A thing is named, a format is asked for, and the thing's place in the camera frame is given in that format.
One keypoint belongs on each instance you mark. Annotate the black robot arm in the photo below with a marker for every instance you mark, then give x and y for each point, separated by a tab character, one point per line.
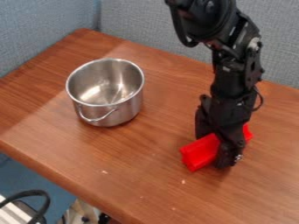
217	24

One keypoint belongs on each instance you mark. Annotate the black chair frame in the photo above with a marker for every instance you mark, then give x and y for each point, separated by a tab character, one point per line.
16	212

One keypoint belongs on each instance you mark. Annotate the metal pot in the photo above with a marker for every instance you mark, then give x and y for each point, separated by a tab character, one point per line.
106	90

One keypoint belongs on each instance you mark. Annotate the red plastic block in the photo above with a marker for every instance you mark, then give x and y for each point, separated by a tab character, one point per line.
199	153

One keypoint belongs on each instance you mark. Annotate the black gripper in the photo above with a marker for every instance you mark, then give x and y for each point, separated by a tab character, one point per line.
222	114

